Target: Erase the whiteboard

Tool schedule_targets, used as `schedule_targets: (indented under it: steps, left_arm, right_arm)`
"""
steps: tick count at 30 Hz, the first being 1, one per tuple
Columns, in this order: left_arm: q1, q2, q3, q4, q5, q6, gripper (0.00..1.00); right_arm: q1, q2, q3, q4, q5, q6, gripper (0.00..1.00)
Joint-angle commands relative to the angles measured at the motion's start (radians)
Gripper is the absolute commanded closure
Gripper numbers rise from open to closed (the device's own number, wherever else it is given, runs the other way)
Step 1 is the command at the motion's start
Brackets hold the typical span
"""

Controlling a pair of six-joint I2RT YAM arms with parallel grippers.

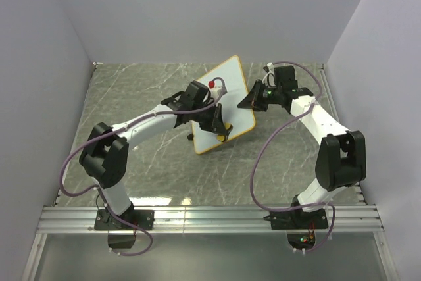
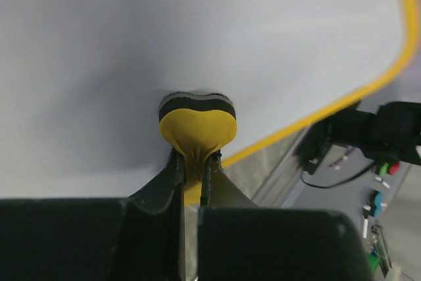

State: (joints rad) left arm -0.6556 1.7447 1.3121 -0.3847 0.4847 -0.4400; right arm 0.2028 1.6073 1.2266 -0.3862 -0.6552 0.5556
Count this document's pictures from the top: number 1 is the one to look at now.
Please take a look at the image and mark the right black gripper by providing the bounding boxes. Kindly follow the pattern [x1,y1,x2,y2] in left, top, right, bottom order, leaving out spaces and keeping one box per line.
[237,80,281,113]

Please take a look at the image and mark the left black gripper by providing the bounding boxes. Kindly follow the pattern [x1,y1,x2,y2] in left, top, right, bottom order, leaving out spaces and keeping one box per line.
[192,102,226,136]

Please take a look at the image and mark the yellow-framed whiteboard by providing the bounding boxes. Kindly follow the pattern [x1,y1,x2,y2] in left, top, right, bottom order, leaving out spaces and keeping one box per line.
[191,55,256,155]

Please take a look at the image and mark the yellow bone-shaped eraser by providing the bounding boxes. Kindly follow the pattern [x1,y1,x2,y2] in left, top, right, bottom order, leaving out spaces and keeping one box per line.
[216,123,233,143]

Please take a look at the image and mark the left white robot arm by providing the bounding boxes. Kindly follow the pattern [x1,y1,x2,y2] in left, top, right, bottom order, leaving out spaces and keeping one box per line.
[79,86,232,230]

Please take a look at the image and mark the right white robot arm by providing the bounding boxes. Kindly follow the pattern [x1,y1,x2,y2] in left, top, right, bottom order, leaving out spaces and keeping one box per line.
[238,80,366,229]

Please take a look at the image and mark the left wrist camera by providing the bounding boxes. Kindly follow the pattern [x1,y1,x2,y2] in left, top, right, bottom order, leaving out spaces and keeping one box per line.
[180,78,227,109]

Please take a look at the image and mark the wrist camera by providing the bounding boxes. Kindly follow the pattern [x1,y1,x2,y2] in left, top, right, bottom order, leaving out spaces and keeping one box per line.
[180,78,227,109]
[262,63,298,90]

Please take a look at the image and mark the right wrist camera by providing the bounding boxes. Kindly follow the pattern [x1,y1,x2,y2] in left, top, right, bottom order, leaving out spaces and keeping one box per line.
[262,63,298,90]

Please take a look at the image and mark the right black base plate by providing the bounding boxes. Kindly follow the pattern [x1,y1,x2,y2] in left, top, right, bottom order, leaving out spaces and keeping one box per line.
[263,209,329,230]

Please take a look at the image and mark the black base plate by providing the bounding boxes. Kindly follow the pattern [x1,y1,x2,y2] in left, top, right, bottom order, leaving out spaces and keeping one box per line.
[94,209,155,231]
[263,209,329,230]

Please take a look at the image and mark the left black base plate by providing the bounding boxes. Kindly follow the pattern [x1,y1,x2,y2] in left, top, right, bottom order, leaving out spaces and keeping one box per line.
[94,209,155,231]

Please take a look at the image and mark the aluminium mounting rail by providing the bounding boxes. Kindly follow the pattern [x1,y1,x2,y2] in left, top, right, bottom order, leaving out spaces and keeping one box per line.
[36,205,384,234]

